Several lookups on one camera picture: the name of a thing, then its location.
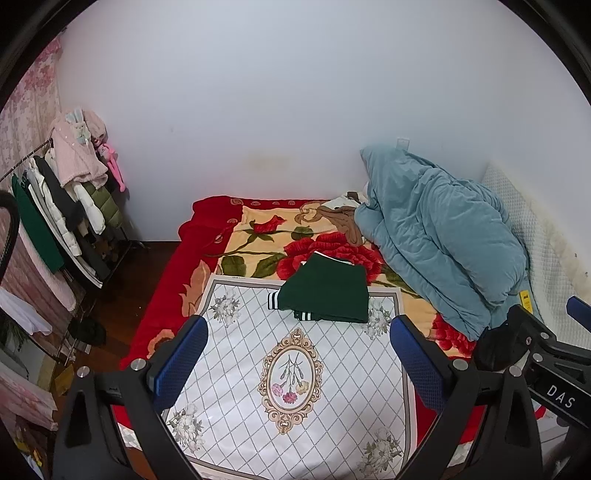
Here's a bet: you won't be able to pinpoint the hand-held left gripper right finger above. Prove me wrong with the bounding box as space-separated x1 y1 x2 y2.
389 315 544 480

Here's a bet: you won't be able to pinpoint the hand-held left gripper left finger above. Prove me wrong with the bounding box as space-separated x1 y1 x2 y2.
53 315 209 480

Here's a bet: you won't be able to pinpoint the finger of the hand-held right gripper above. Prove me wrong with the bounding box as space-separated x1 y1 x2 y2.
566 295 591 326
475 304 558 373

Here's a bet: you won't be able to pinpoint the green varsity jacket cream sleeves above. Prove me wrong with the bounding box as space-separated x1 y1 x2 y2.
267 252 371 325

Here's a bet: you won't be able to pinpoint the metal clothes rack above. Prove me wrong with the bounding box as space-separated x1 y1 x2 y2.
0 138 151 289

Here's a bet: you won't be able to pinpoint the white quilted mattress pad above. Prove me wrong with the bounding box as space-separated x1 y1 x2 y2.
480 161 591 324

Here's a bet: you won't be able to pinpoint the white floral diamond-pattern mat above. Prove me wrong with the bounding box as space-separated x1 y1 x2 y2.
161 274 419 480

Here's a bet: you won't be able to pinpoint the black item on floor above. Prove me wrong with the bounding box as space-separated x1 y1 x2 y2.
68 318 108 348

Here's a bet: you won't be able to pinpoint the cardboard box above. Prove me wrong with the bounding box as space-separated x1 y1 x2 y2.
52 364 75 396

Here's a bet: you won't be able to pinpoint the blue duvet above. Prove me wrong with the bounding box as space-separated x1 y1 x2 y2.
355 144 532 341

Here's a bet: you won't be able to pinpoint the red floral blanket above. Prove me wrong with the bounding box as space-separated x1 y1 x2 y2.
119 196 490 462

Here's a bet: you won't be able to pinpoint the tan brown cloth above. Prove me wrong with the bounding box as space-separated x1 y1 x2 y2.
300 203 366 246

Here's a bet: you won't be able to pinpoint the white cloth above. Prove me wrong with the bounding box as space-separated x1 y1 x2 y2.
0 288 53 336

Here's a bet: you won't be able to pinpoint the olive puffer vest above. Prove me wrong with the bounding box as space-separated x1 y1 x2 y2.
89 182 124 234

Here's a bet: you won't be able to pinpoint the hanging white coat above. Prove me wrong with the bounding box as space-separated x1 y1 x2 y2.
24 147 107 257

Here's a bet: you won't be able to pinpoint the hanging dark green garment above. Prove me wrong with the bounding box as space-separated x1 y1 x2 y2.
11 175 65 273

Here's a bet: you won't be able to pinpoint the pink plush toy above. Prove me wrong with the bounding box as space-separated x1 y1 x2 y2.
99 142 126 193

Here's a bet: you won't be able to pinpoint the hanging black garment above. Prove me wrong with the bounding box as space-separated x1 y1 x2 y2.
33 155 88 232

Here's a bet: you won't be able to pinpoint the pink fleece garment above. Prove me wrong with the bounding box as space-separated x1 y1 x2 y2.
50 109 109 189

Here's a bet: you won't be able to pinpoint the pink floral curtain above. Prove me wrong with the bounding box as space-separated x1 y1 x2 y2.
0 37 63 178

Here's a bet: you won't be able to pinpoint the black curved hose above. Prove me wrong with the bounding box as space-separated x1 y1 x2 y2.
0 191 21 278

